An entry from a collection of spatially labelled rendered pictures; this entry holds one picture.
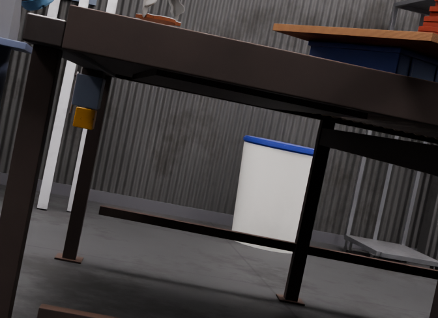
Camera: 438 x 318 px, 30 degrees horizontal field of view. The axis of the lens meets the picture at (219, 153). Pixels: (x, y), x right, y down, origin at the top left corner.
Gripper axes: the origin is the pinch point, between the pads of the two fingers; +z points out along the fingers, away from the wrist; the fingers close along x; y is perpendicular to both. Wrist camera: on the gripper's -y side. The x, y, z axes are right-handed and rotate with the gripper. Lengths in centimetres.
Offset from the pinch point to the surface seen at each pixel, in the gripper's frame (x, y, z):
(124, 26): -40, 57, 10
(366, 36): 9, 79, 0
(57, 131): 90, -258, 55
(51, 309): -39, 46, 76
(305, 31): 7, 59, 0
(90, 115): 26, -85, 35
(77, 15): -48, 52, 10
